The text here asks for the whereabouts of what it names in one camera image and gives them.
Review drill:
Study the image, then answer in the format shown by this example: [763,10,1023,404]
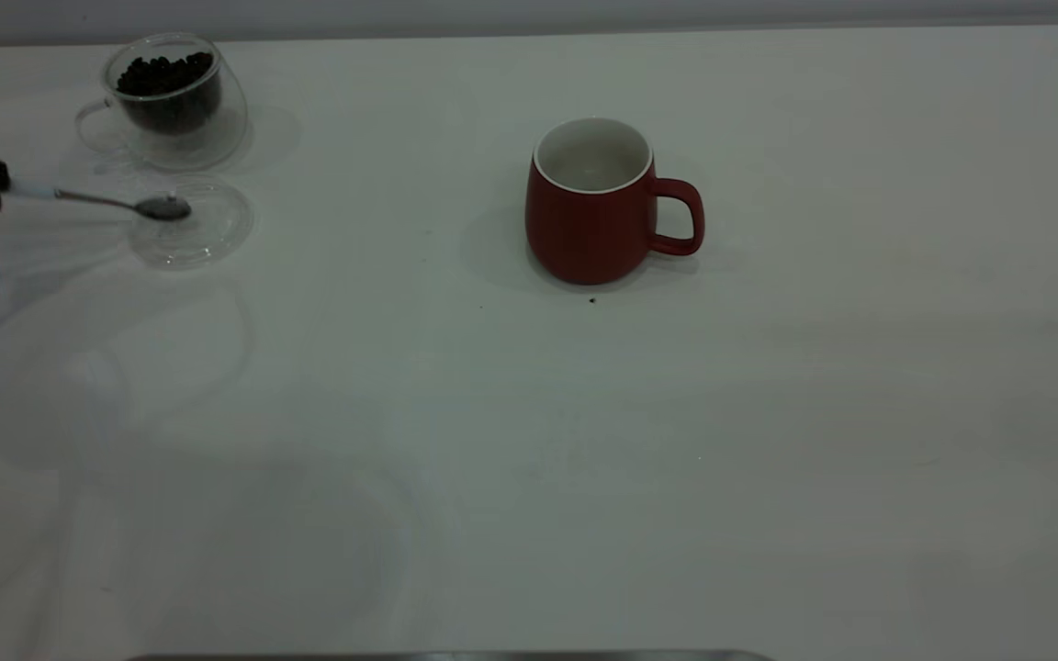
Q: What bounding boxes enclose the white-handled metal spoon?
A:
[0,181,193,222]

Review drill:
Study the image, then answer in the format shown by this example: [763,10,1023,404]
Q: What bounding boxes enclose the clear glass saucer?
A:
[129,175,255,270]

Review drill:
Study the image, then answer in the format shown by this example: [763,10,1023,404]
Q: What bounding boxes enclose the red ceramic mug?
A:
[524,117,705,286]

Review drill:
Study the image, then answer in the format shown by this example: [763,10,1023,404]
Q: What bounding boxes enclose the dark coffee beans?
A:
[116,52,223,135]

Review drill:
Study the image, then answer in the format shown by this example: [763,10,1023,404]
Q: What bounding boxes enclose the clear glass cup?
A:
[75,33,250,172]

